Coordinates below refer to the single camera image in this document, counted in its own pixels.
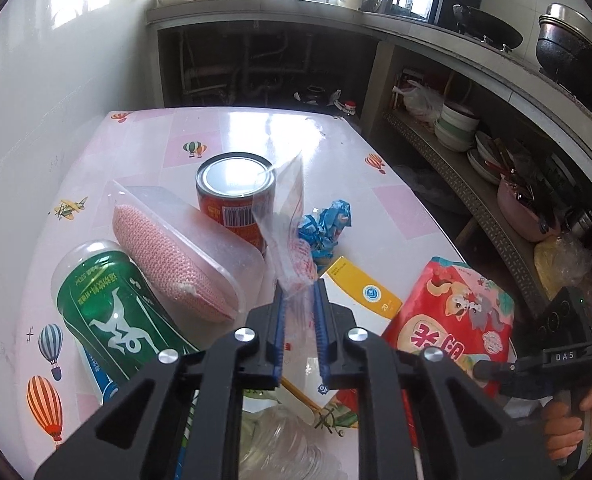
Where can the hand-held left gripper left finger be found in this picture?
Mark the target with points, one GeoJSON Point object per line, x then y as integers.
{"type": "Point", "coordinates": [278, 332]}

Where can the pink basin with utensils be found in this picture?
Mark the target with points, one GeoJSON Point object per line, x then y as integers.
{"type": "Point", "coordinates": [523, 215]}

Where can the red tin can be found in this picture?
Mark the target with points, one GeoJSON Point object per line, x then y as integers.
{"type": "Point", "coordinates": [226, 210]}

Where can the clear plastic bottle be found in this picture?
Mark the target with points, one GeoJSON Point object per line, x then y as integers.
{"type": "Point", "coordinates": [286, 445]}

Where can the clear zip bag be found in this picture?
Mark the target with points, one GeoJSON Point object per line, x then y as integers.
{"type": "Point", "coordinates": [286, 240]}

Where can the black wok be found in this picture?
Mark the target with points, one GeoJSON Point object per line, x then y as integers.
{"type": "Point", "coordinates": [490, 27]}

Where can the drain pipes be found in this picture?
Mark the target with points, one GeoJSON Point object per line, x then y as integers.
{"type": "Point", "coordinates": [246, 75]}

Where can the stack of white bowls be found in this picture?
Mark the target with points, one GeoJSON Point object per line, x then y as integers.
{"type": "Point", "coordinates": [455, 127]}

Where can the small black pot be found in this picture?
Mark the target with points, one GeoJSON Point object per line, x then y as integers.
{"type": "Point", "coordinates": [315, 94]}

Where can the pink sponge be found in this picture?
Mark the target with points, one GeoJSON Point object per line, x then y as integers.
{"type": "Point", "coordinates": [166, 255]}

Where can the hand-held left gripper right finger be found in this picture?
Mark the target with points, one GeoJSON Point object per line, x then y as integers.
{"type": "Point", "coordinates": [322, 332]}

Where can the black cooking pot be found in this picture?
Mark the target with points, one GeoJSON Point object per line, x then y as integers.
{"type": "Point", "coordinates": [570, 70]}

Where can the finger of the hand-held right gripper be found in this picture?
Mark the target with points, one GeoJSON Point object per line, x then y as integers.
{"type": "Point", "coordinates": [495, 372]}

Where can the white plastic bag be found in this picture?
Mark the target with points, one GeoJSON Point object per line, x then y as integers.
{"type": "Point", "coordinates": [420, 102]}

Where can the clear plastic container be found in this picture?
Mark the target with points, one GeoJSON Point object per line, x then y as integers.
{"type": "Point", "coordinates": [201, 220]}

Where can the small red-capped bottle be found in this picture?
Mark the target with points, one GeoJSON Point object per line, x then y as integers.
{"type": "Point", "coordinates": [349, 107]}

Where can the patterned shelf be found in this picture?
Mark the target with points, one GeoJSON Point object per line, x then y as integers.
{"type": "Point", "coordinates": [475, 210]}

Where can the concrete kitchen counter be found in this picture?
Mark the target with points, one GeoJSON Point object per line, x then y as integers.
{"type": "Point", "coordinates": [276, 12]}

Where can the yellow food in plastic bag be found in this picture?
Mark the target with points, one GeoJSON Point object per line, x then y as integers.
{"type": "Point", "coordinates": [555, 265]}

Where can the red snack bag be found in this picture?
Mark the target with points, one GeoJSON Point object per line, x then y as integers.
{"type": "Point", "coordinates": [440, 330]}

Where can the white and yellow box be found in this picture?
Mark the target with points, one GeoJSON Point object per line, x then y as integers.
{"type": "Point", "coordinates": [355, 290]}

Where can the steel basin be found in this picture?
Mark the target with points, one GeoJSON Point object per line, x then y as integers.
{"type": "Point", "coordinates": [570, 17]}

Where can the stack of plates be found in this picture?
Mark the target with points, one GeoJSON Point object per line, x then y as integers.
{"type": "Point", "coordinates": [483, 160]}

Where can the person's right hand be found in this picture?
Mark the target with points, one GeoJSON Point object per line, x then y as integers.
{"type": "Point", "coordinates": [560, 430]}

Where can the crumpled blue wrapper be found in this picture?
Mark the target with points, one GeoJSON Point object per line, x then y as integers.
{"type": "Point", "coordinates": [326, 225]}

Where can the green drink can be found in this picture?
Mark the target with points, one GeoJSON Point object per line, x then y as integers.
{"type": "Point", "coordinates": [111, 310]}

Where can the steel cup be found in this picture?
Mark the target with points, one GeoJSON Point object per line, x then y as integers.
{"type": "Point", "coordinates": [581, 222]}

